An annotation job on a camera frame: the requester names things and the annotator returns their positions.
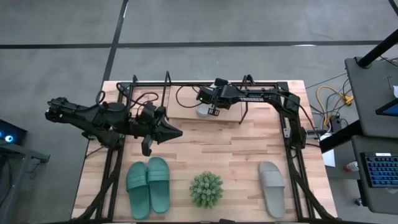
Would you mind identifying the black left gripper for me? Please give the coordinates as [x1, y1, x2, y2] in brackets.
[127, 106, 183, 156]

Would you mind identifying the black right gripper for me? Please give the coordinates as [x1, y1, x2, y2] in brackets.
[207, 77, 239, 117]

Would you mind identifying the grey rubber slide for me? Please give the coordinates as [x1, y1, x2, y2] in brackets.
[195, 104, 213, 118]
[258, 161, 286, 219]

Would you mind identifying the green rubber slide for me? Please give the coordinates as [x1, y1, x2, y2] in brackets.
[126, 161, 150, 220]
[147, 156, 171, 215]

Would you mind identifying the artificial plant in patterned pot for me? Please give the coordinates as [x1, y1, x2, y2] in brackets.
[188, 170, 224, 209]

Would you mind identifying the white paper sheet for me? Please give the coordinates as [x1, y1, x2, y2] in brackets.
[321, 133, 336, 168]

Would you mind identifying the black square bar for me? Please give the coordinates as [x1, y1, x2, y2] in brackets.
[319, 119, 365, 154]

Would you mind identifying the grey metal cart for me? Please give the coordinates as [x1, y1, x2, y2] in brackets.
[0, 139, 51, 224]

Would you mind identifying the red and white bottle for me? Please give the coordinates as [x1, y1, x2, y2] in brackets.
[343, 161, 360, 173]

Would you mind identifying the grey desk with tablet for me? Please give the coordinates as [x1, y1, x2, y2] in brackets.
[344, 57, 398, 139]

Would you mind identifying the computer case with blue light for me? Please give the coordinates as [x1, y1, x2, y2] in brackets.
[0, 119, 28, 146]

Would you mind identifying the black round pole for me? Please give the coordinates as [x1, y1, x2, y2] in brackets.
[356, 29, 398, 68]

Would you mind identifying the grey desk with keyboard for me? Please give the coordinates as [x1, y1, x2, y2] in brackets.
[351, 134, 398, 215]

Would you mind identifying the dark tablet screen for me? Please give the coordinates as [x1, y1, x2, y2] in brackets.
[375, 98, 398, 118]

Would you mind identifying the backlit keyboard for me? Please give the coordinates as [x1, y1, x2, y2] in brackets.
[360, 151, 398, 189]

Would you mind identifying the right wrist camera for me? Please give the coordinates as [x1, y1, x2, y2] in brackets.
[195, 85, 216, 105]

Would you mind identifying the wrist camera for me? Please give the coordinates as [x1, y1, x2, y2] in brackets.
[136, 101, 158, 124]
[195, 85, 216, 105]

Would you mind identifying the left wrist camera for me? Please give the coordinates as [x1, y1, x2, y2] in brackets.
[136, 101, 158, 124]

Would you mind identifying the black right camera cable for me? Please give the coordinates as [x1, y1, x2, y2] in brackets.
[175, 86, 201, 109]

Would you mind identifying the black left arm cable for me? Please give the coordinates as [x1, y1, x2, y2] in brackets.
[115, 81, 160, 114]

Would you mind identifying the black metal table frame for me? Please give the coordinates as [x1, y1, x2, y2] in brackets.
[70, 73, 341, 224]

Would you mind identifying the yellow cable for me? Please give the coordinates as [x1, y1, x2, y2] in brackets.
[316, 85, 354, 125]

